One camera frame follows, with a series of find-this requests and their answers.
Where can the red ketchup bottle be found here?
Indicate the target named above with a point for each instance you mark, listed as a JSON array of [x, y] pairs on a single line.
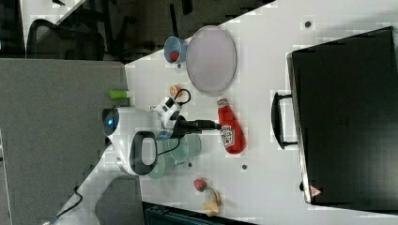
[[231, 132]]

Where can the green cup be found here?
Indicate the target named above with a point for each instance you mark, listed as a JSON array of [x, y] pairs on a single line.
[[185, 149]]

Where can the black toaster oven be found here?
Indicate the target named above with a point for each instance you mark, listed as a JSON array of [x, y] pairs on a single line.
[[344, 95]]

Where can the yellow banana toy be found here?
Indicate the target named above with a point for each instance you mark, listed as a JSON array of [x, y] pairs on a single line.
[[211, 206]]

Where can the green marker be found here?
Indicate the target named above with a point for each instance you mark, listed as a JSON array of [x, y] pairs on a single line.
[[118, 94]]

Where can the blue cup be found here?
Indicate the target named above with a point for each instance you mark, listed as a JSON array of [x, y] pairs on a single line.
[[175, 44]]

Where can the red strawberry toy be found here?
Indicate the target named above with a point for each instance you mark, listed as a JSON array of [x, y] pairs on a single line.
[[200, 185]]

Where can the orange slice toy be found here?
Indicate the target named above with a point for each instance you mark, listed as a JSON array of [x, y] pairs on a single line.
[[175, 91]]

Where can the black office chair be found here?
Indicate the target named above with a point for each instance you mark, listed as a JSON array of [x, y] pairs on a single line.
[[47, 40]]

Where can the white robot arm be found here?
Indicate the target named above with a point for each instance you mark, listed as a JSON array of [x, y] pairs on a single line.
[[131, 132]]

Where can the black oven handle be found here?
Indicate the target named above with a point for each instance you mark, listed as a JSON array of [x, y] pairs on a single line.
[[277, 121]]

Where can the grey round plate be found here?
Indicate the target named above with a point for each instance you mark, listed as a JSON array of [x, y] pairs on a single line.
[[211, 60]]

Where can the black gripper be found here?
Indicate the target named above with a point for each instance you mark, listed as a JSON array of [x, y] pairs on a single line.
[[183, 127]]

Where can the dark bin under table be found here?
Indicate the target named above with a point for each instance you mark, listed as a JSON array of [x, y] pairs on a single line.
[[156, 214]]

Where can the red toy fruit in cup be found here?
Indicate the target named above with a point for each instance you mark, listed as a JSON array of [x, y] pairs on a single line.
[[174, 56]]

